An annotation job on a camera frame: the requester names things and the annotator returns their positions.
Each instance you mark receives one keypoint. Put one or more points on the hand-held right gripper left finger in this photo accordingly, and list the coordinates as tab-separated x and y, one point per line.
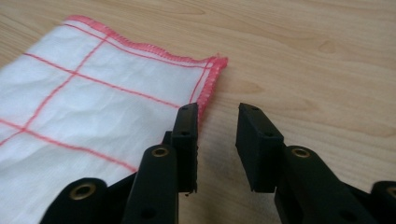
183	149

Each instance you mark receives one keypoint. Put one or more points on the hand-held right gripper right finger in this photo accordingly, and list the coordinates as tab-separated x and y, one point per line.
258	146

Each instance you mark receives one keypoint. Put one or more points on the white cloth with red grid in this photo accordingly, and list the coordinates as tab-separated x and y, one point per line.
93	109

